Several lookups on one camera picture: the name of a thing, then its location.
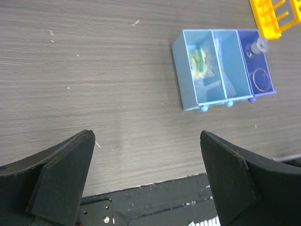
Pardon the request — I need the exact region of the bundle of plastic pipettes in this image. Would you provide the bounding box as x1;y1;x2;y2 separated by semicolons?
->
214;37;236;98

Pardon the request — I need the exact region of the blue compartment box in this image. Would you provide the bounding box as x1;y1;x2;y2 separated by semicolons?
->
172;29;275;112

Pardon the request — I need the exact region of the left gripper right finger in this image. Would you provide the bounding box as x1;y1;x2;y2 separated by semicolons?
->
200;131;301;226

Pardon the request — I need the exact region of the white slotted cable duct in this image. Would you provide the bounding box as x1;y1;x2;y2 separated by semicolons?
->
188;217;221;226

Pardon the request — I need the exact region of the yellow test tube rack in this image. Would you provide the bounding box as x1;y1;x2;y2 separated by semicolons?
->
249;0;301;40

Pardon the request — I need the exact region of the clear glass beaker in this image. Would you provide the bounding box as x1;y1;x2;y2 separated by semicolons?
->
252;68;271;92

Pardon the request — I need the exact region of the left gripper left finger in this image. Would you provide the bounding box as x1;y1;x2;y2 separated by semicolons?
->
0;130;95;226

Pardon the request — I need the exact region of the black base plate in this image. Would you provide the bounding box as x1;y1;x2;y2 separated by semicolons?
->
76;174;218;226

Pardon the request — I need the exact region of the small glass flask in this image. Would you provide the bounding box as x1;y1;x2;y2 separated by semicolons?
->
250;37;269;54

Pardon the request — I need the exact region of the plastic bag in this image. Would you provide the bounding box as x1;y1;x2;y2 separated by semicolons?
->
187;41;215;81

